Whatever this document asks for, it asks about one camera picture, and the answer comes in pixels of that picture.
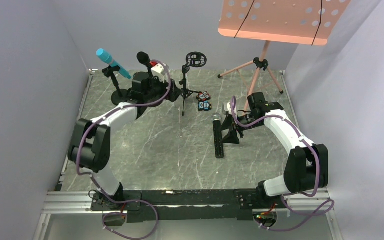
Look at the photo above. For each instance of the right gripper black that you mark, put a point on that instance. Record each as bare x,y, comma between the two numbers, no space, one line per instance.
235,125

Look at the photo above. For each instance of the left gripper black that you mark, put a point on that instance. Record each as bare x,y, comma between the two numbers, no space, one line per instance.
162,87

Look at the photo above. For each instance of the black tripod shock-mount stand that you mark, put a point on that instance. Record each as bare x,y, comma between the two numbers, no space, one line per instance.
193,60

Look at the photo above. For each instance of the black microphone orange end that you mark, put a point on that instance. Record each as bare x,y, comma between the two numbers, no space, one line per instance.
144,59

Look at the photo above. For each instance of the black round-base mic stand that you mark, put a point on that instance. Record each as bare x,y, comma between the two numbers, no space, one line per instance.
117,89

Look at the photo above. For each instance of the blue microphone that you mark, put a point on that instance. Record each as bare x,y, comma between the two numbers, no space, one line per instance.
106,58

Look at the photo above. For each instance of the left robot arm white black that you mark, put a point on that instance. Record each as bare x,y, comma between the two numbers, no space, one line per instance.
90,146

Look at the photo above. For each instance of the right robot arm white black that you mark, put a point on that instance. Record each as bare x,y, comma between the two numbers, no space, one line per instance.
307,166

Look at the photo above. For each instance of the pink music stand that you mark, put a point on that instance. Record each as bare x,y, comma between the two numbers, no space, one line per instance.
305,22

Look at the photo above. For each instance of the glitter black microphone silver head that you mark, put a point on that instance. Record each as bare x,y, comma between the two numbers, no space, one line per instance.
217,135

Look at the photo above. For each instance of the lower small colourful toy block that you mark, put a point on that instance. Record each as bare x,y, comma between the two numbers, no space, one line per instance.
204,106

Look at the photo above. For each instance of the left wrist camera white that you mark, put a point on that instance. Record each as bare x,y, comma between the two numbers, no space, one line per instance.
159,70

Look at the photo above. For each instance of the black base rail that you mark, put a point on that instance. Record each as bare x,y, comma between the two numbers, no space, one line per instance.
205,204

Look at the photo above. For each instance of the aluminium frame rail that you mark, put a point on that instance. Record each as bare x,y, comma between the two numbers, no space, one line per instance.
67,202

